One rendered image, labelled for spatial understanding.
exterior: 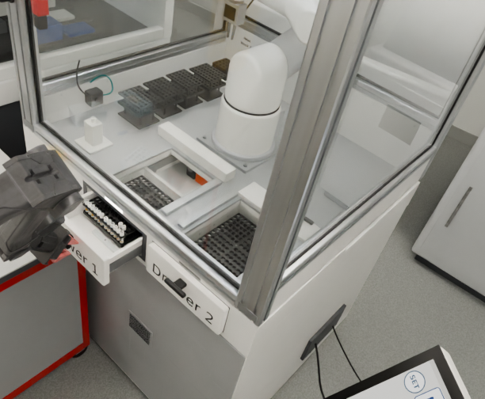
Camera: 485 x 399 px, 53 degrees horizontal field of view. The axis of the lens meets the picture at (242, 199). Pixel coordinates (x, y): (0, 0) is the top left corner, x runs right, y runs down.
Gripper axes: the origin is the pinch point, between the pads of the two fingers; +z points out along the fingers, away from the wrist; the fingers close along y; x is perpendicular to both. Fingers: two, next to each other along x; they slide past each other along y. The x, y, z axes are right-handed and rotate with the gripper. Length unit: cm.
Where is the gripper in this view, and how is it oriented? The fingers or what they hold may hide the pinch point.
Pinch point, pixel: (71, 246)
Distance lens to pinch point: 139.3
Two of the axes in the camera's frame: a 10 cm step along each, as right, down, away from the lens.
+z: 3.2, 2.4, 9.2
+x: -7.4, -5.4, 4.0
